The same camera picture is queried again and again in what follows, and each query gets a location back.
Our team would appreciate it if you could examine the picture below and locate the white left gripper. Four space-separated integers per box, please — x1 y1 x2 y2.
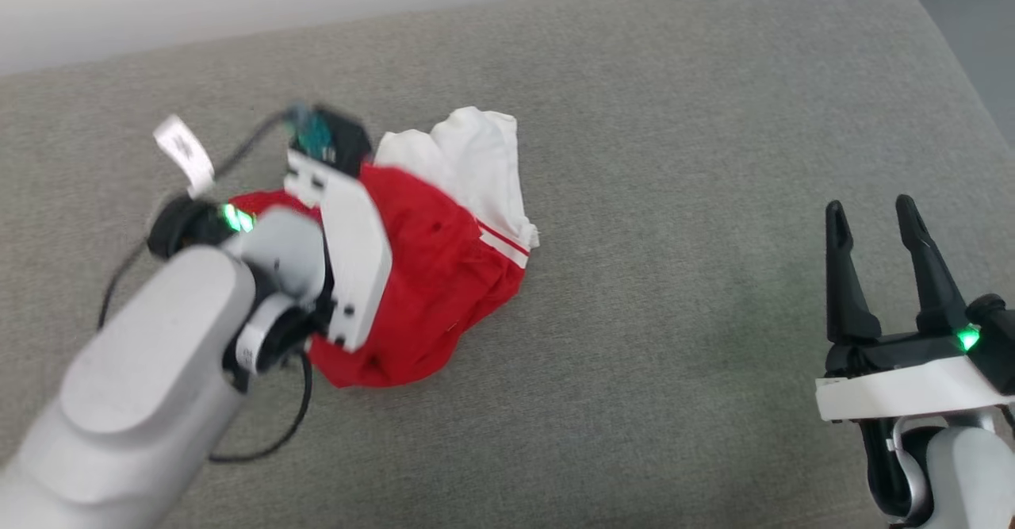
283 148 394 353

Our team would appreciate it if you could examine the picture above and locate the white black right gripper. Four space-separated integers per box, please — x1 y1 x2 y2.
815 194 1015 424

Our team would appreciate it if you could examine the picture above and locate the red and white garment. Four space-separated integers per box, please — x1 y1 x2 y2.
228 106 541 389

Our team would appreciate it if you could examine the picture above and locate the grey fabric sofa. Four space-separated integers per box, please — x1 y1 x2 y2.
0 0 1015 529

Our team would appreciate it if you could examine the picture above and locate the white cable label tag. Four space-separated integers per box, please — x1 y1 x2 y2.
152 114 216 200

